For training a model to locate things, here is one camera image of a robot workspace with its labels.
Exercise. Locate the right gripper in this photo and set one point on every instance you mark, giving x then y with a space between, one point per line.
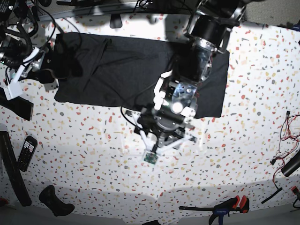
64 65

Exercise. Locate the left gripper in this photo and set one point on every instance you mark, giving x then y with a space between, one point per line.
157 141

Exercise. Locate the dark grey T-shirt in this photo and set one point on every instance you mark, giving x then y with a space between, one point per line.
116 71

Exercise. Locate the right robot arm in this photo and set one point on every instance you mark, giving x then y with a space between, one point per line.
18 25

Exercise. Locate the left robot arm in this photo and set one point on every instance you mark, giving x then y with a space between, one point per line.
162 125

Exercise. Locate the black folded cloth strip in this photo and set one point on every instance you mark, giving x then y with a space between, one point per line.
20 106

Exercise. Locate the black TV remote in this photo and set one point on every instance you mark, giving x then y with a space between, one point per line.
26 153

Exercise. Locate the black monitor stand foot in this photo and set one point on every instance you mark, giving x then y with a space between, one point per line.
115 21

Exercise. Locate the long black tube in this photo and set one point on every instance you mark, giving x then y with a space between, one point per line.
12 169

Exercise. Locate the black blue bar clamp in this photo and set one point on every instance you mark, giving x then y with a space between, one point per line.
235 204

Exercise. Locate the black game controller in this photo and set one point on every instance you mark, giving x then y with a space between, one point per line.
58 207

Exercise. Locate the black cylinder right edge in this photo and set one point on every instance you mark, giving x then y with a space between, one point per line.
291 166

